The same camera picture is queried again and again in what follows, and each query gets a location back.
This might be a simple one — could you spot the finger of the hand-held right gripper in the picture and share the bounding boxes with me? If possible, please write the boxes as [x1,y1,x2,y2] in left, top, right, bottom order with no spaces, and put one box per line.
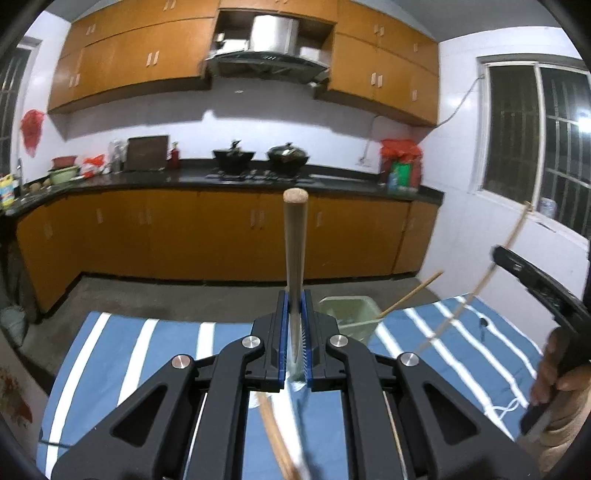
[491,246,556,302]

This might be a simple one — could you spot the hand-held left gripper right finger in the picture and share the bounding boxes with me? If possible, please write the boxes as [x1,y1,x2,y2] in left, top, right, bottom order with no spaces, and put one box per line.
[302,290,541,480]

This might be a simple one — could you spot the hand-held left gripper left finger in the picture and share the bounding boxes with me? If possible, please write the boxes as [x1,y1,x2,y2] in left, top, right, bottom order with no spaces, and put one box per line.
[51,291,291,480]

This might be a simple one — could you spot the green perforated utensil holder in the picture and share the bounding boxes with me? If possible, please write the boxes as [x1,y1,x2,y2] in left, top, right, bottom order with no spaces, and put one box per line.
[318,296,382,346]

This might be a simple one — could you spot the long thin bamboo stick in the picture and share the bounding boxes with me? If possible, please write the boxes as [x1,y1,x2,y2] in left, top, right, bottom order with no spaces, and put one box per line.
[416,202,534,354]

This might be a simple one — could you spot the person's right hand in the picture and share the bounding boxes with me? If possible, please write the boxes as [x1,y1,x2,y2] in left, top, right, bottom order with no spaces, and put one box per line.
[530,330,591,460]

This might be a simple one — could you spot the wooden base cabinets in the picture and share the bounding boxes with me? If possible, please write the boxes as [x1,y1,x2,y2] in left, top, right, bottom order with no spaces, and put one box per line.
[15,185,439,315]

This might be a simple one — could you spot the green printed bag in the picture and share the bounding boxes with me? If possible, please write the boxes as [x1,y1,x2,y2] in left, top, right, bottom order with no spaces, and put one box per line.
[387,161,413,193]

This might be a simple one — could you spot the blue white striped cloth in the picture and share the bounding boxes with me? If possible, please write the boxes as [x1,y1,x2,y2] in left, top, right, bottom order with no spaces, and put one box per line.
[34,295,546,480]

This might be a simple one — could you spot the large red plastic bag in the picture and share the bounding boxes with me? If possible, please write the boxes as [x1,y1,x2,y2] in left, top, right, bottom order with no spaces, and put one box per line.
[380,138,424,186]

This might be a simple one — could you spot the gas stove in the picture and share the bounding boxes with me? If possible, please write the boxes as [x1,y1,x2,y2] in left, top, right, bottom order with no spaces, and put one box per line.
[205,168,315,184]

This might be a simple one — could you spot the black wok with glass lid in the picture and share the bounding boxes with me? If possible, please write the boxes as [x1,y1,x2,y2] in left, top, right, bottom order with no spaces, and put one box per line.
[266,142,310,176]

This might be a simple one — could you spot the black kitchen countertop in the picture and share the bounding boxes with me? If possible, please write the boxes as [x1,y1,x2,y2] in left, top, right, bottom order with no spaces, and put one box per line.
[0,159,445,219]

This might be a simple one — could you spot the dark cutting board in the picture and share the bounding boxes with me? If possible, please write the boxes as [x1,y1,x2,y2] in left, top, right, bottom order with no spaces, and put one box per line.
[125,135,170,172]

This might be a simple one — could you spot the red and white plastic bag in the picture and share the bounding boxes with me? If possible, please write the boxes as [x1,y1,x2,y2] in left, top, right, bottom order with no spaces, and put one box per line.
[82,154,112,176]

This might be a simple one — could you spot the steel range hood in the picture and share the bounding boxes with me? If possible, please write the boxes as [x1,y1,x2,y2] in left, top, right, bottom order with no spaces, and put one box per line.
[204,13,331,87]

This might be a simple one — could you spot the yellow detergent bottle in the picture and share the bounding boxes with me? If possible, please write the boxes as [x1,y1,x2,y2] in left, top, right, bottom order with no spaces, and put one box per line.
[0,174,20,209]

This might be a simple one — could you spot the dark barred window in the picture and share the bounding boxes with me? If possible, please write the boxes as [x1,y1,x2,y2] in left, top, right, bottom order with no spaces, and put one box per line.
[0,42,34,163]

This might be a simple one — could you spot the barred window with white frame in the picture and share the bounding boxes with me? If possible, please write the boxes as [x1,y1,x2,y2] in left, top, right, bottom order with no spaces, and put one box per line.
[470,56,591,234]

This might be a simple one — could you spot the white wall cable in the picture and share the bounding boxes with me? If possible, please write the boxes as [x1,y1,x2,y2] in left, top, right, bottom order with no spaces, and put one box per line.
[359,75,486,168]

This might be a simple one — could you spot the wooden wall cabinets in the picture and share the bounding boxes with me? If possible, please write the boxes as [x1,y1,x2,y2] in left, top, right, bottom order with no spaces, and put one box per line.
[316,0,440,128]
[47,0,221,114]

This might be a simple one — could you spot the red plastic bag on wall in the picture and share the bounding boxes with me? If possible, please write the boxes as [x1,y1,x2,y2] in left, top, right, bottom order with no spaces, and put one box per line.
[20,109,47,158]

